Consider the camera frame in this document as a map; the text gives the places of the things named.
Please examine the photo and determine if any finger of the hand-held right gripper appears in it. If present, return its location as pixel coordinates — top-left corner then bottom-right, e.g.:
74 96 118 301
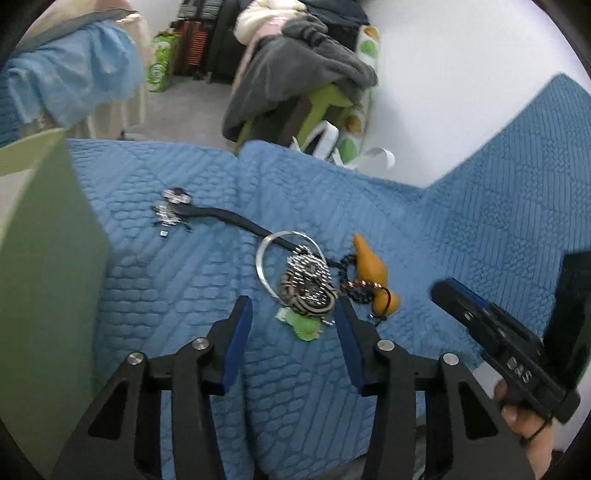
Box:
431 278 509 356

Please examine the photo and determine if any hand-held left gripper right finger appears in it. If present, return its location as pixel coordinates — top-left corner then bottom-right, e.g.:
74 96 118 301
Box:
335 296 536 480

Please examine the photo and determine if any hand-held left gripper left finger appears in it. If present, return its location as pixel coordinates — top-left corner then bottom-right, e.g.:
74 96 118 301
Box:
51 295 254 480

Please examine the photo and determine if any red bead bracelet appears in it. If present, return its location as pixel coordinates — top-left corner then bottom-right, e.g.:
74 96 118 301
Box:
342 277 393 326

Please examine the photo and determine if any black white striped bangle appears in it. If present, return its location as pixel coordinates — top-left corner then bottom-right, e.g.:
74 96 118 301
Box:
278 272 339 318

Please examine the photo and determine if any orange horn pendant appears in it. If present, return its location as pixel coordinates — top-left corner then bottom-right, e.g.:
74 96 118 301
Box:
352 233 402 318

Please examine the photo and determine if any silver bangle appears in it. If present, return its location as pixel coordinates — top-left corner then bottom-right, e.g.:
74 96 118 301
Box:
256 231 325 302

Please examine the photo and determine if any pale green box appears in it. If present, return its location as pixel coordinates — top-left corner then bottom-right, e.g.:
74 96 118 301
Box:
0 128 114 446

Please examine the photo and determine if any person's right hand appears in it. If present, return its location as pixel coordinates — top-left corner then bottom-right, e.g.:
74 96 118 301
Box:
492 379 556 480

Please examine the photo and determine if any green jade pendant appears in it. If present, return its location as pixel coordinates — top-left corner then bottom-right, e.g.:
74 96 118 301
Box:
276 307 323 342

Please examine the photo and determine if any blue quilted blanket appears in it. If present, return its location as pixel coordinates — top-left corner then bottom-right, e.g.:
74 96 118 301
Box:
0 71 591 480

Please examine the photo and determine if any green stool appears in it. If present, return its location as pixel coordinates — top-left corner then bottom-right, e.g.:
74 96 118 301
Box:
237 85 366 154

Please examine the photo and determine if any white polka dot roll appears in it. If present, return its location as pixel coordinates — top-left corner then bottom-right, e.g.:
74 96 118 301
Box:
342 25 382 161

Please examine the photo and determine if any grey blanket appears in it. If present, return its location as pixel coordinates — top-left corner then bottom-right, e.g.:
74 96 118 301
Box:
222 14 379 145

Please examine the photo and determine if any pink cloth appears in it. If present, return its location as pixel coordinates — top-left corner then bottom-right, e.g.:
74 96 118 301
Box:
239 18 288 81

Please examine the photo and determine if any green printed bag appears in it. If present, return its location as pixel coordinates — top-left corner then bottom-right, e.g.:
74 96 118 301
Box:
146 30 182 93

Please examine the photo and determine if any orange suitcase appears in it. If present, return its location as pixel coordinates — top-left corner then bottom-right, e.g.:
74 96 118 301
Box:
173 18 214 79

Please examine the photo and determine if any black suitcase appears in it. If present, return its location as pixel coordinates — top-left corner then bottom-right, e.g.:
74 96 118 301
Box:
203 0 251 86

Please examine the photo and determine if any light blue cloth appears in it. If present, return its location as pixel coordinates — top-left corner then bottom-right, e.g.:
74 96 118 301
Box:
4 21 147 128

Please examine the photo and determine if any dark blue clothing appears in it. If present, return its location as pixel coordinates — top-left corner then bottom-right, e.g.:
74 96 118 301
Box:
304 0 371 29

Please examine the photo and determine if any cream fluffy blanket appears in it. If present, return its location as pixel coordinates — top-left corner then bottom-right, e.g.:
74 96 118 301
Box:
234 0 309 47

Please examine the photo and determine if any black bead bracelet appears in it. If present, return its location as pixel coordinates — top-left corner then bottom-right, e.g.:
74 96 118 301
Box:
338 254 359 288

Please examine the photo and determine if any black cord necklace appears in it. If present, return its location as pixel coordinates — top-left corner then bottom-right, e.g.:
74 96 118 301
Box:
163 186 301 252

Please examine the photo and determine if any silver chain bracelet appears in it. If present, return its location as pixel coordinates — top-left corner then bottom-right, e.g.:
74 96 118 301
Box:
152 202 193 233

